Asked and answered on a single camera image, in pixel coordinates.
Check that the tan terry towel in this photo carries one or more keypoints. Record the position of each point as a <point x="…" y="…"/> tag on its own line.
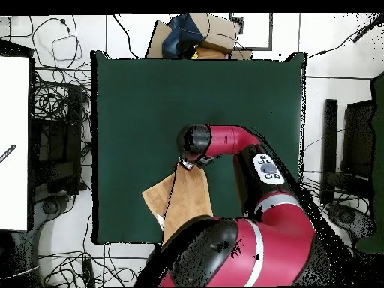
<point x="192" y="195"/>

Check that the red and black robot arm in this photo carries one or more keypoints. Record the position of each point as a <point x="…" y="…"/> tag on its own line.
<point x="234" y="141"/>

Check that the black flat monitor panel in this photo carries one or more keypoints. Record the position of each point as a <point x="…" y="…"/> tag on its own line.
<point x="358" y="138"/>

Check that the white flat panel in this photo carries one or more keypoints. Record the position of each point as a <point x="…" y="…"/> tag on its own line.
<point x="13" y="135"/>

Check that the dark green table cloth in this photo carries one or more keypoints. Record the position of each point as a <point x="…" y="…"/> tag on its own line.
<point x="150" y="99"/>

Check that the orange-brown folded cloth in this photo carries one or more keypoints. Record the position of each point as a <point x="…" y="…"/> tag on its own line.
<point x="210" y="54"/>

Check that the black equipment box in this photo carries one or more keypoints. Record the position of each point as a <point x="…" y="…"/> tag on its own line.
<point x="57" y="144"/>

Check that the dark blue garment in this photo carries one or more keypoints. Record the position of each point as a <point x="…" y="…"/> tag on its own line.
<point x="180" y="33"/>

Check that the brown cardboard box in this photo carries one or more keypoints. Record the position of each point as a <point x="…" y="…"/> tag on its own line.
<point x="219" y="27"/>

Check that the black round stand base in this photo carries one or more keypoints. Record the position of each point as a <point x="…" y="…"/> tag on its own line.
<point x="348" y="217"/>
<point x="51" y="207"/>

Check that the black power strip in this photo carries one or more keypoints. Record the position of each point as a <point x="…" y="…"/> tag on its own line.
<point x="88" y="271"/>

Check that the black upright bar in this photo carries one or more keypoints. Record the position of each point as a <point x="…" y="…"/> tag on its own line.
<point x="330" y="135"/>

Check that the black threaded rod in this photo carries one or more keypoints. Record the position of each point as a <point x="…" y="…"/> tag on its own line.
<point x="7" y="153"/>

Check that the dark green cloth drape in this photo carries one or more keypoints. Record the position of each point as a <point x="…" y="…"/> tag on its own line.
<point x="379" y="120"/>

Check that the black rectangular frame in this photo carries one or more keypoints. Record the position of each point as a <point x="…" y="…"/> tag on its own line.
<point x="255" y="48"/>

